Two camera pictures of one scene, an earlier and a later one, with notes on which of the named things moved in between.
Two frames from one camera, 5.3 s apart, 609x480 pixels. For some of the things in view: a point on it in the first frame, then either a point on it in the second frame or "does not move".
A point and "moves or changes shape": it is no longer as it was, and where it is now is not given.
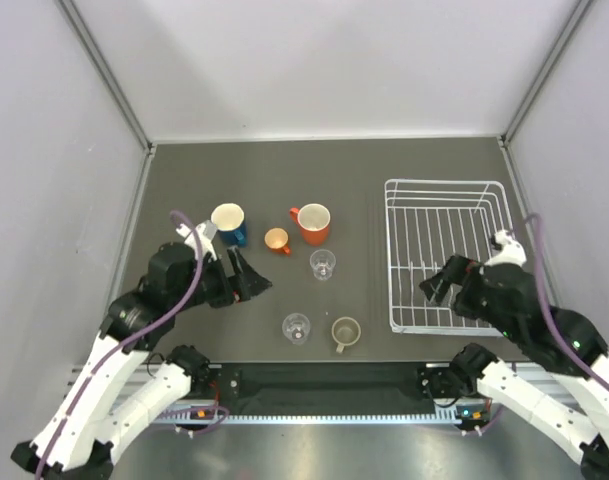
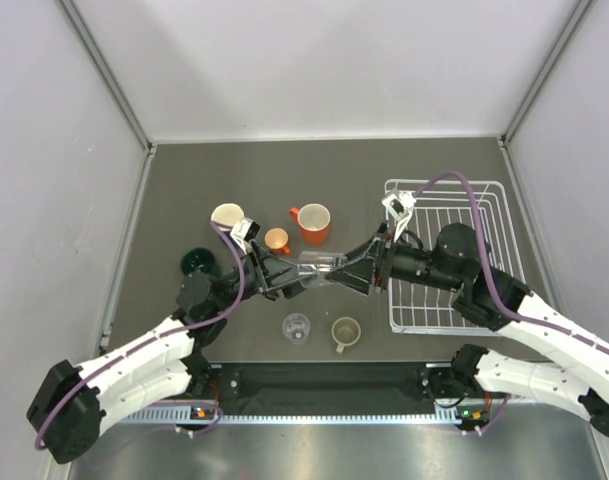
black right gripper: [453, 271] to [381, 249]
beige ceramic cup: [345, 331] does not move
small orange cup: [277, 239] does not move
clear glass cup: [322, 262] moves or changes shape
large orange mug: [313, 220] does not move
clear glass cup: [296, 327] does not move
